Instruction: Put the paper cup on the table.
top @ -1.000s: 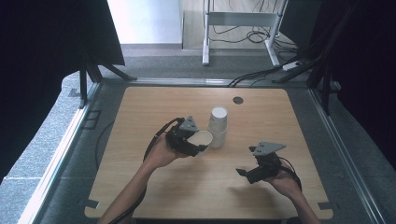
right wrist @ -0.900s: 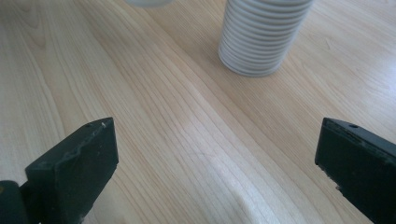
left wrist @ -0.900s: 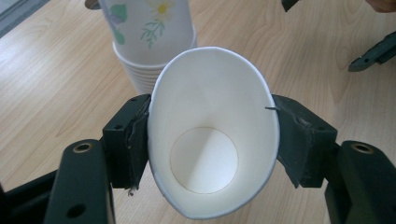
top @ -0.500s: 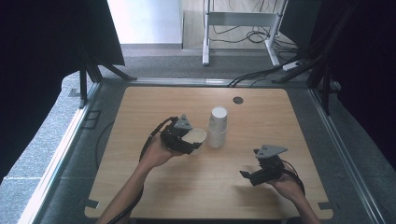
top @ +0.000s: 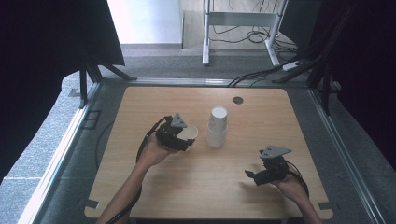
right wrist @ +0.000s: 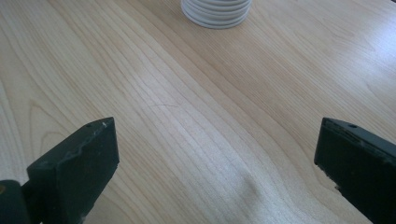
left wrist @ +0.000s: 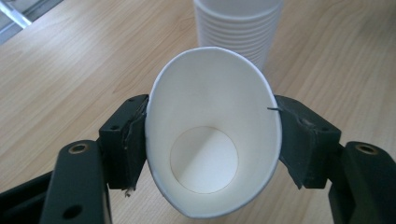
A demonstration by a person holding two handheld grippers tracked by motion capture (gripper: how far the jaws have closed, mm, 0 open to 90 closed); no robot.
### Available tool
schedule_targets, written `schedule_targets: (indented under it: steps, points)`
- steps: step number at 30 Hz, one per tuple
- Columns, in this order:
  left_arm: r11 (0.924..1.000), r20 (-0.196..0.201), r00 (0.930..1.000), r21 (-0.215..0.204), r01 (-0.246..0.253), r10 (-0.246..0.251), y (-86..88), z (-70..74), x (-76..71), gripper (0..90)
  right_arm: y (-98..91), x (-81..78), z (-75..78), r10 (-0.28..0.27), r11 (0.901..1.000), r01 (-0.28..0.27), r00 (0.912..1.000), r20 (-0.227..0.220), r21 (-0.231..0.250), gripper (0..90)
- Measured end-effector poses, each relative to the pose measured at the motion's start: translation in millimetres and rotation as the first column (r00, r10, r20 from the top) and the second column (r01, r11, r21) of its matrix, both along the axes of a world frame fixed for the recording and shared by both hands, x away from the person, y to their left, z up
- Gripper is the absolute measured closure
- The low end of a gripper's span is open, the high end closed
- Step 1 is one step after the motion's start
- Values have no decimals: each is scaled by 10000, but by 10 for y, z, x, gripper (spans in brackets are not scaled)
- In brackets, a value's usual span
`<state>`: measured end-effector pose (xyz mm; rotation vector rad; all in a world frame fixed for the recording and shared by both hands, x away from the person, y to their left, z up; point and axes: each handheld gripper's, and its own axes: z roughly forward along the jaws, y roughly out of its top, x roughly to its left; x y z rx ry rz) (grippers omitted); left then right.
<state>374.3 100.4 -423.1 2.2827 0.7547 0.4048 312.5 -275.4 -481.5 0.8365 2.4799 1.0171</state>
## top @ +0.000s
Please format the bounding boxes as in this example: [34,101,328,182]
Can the dark curtain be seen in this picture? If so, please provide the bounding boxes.
[0,0,126,183]
[279,0,396,172]

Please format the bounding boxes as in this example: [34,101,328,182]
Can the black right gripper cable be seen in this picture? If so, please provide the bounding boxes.
[285,161,311,199]

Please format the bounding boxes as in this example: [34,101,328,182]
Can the thin black floor cable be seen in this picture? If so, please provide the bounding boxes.
[94,120,116,172]

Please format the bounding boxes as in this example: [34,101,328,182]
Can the black tripod stand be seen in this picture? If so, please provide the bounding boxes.
[78,54,138,109]

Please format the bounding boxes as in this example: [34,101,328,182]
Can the person's right hand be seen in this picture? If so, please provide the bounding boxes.
[270,169,308,203]

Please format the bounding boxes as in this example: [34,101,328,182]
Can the person's left hand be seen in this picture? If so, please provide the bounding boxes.
[136,133,179,171]

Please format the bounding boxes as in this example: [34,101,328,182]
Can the white paper cup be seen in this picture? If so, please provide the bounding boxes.
[205,124,228,149]
[177,124,200,152]
[207,105,229,134]

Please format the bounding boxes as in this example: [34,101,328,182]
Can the black floor cables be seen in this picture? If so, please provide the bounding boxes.
[211,0,316,88]

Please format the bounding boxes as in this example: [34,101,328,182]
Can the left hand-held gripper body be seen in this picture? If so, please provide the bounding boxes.
[155,112,189,152]

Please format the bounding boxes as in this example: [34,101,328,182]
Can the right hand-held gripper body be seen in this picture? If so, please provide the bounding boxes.
[259,145,293,185]

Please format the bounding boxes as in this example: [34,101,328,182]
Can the aluminium floor rail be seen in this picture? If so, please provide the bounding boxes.
[17,81,103,224]
[100,77,312,89]
[307,88,389,224]

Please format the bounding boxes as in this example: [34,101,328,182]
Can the white power strip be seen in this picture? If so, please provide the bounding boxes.
[281,61,303,72]

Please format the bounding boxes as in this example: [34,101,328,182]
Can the white metal desk frame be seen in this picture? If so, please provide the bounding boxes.
[202,0,290,67]

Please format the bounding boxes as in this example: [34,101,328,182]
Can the black metal stand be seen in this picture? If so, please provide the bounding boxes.
[272,0,361,117]

